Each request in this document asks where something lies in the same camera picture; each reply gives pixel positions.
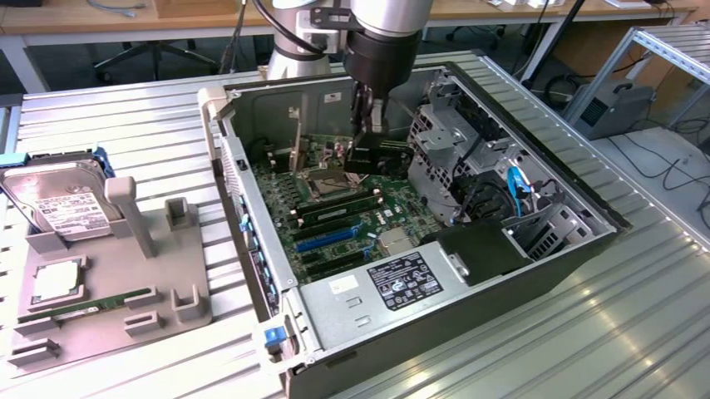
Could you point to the silver hard disk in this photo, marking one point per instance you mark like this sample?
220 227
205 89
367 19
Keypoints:
66 208

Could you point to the grey parts rack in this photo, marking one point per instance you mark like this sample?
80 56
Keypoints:
110 282

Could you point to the wooden desk white frame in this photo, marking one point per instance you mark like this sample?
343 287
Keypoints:
54 23
610 12

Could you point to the blue case latch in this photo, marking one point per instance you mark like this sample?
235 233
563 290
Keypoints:
273 336

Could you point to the silver chipset heatsink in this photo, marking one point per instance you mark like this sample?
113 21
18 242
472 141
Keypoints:
396 242

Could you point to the black expansion slot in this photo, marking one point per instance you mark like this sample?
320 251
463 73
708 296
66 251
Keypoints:
332 259
340 269
321 233

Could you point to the tall metal disk bay cage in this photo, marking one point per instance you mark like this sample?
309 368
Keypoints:
443 137

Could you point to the green motherboard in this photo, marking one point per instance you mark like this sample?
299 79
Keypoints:
399 199

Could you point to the CPU socket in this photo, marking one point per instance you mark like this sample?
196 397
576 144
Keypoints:
327 185

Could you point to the green RAM stick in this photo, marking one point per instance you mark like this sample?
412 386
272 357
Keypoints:
337 214
82 309

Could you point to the black office chair base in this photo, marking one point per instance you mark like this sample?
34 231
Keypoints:
157 52
476 32

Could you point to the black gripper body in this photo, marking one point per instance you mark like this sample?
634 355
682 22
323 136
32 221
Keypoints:
383 58

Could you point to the low metal disk bay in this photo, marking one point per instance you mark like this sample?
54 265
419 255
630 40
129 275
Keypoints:
548 237

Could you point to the open black PC case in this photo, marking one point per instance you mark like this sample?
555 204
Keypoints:
443 320

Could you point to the silver power supply unit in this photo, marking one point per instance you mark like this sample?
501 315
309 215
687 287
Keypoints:
343 307

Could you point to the graphics card with black fan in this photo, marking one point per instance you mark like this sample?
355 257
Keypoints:
376 160

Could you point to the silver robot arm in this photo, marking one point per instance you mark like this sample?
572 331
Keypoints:
388 16

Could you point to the aluminium profile frame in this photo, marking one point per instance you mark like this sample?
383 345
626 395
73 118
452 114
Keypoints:
664 45

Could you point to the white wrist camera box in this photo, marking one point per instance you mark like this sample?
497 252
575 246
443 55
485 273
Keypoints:
321 37

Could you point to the black plastic shroud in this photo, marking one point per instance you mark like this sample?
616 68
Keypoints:
476 249

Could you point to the silver CPU chip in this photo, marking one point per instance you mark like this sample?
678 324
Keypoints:
54 280

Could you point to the brown cardboard box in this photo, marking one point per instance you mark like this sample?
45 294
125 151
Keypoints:
193 8

